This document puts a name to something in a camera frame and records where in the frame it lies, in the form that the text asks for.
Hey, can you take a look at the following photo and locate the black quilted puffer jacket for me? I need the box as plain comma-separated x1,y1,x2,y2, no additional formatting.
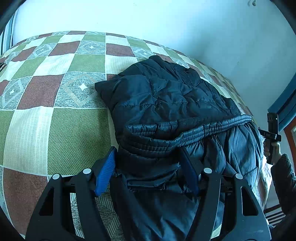
95,55,263,240

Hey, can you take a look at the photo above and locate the person's dark-sleeved right forearm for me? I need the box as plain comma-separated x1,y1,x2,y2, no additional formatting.
271,154,295,240

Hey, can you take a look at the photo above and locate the person's right hand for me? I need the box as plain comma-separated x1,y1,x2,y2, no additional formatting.
263,139,282,165

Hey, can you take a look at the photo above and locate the dark yellow striped cushion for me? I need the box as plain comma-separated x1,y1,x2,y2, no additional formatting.
263,204,285,226

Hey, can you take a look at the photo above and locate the checkered patchwork bed cover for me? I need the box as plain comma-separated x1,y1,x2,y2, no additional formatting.
1,31,259,240

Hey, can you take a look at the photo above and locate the blue striped pillow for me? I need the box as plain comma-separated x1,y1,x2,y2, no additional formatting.
0,14,16,55

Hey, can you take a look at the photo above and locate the blue wooden door frame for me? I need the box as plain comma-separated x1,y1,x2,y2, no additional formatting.
268,74,296,131

